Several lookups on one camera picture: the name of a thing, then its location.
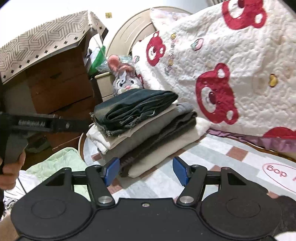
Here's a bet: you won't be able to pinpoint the cream nightstand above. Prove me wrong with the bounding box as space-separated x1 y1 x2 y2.
94 71 116 102

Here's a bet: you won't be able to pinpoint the dark grey ribbed knit sweater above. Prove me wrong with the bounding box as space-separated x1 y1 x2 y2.
119 111 198 178

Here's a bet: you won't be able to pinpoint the cream curved bed rail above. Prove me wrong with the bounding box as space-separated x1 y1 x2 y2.
78 132 88 161

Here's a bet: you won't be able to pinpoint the light green quilted blanket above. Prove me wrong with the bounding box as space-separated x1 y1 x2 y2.
25 147 92 202

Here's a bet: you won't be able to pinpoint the white crumpled cloth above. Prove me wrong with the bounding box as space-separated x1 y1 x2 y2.
3 171 30 209

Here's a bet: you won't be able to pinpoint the geometric patterned cloth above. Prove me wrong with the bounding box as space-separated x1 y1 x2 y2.
0 10 109 85

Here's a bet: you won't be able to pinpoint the person's left hand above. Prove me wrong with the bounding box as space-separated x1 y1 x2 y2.
0 150 26 190

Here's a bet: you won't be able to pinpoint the brown wooden dresser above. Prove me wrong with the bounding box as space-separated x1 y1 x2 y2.
2 35 104 151

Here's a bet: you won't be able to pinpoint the dark cloth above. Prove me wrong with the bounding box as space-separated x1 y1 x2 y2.
24 136 50 154

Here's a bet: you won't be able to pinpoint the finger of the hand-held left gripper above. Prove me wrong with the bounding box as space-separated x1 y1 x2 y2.
54 116 91 133

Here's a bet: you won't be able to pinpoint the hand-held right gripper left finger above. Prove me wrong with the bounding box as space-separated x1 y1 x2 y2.
44 157 121 207

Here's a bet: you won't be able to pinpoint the grey plush rabbit toy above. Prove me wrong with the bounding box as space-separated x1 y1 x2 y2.
107 54 144 96

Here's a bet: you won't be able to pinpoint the green plastic bag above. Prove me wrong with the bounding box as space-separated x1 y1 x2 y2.
87 45 107 76

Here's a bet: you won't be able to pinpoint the red bear print quilt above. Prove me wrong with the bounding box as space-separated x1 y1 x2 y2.
132 0 296 153

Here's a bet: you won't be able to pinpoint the dark blue denim jeans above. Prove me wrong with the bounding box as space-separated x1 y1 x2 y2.
90 89 179 138

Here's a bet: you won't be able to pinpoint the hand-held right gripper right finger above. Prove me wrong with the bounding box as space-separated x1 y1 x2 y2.
173 156 249 207

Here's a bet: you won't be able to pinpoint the cream curved headboard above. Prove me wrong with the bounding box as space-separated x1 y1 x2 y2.
105 6 193 61

